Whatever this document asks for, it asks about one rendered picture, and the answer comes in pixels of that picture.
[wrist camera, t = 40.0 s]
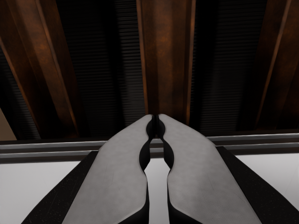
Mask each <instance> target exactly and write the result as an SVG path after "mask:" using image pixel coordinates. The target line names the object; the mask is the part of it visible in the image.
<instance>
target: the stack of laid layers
mask: <svg viewBox="0 0 299 224"><path fill-rule="evenodd" d="M201 134H202V135H204V136H205V137H206V138H208V139H209V140H210V141H211V142H213V143H214V144H215V145H216V146H223V147H225V148H226V149H227V150H228V151H230V152H231V153H232V154H233V155H245V154H269V153H294V152H299V129H277V130H255V131H233V132H201ZM110 138H112V136H104V137H82V138H59V139H37V140H6V141H0V164H1V163H25V162H50V161H74V160H83V159H84V158H85V157H86V156H87V155H88V154H89V153H90V152H91V151H98V150H99V149H100V148H101V147H102V146H103V145H104V144H105V143H106V142H107V141H108V140H109V139H110ZM149 148H150V157H151V158H159V157H164V151H163V142H162V140H161V139H160V138H159V137H158V135H155V138H153V140H152V141H151V142H150V145H149Z"/></svg>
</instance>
